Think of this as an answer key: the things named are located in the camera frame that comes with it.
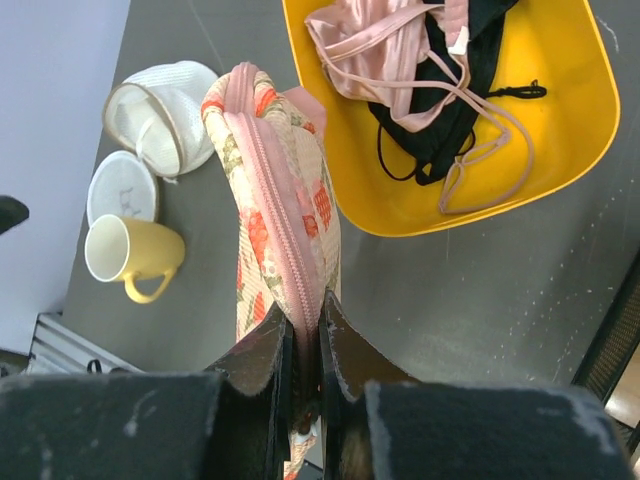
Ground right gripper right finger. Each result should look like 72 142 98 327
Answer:
319 292 633 479

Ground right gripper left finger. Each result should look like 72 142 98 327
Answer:
1 307 293 479

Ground floral mesh laundry bag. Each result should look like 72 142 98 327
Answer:
201 62 341 479

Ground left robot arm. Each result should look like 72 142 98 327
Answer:
0 195 30 235

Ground white mesh laundry bag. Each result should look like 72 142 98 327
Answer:
102 60 218 180

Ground black bra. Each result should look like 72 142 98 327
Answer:
368 0 547 186

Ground pink satin bra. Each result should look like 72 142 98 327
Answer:
304 1 534 214

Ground yellow mug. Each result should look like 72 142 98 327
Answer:
84 214 186 304

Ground white marble plate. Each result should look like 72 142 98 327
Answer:
86 150 159 225

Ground yellow plastic basket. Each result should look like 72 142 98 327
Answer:
283 1 620 237

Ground wire and wood shelf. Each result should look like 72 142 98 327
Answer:
572 259 640 446

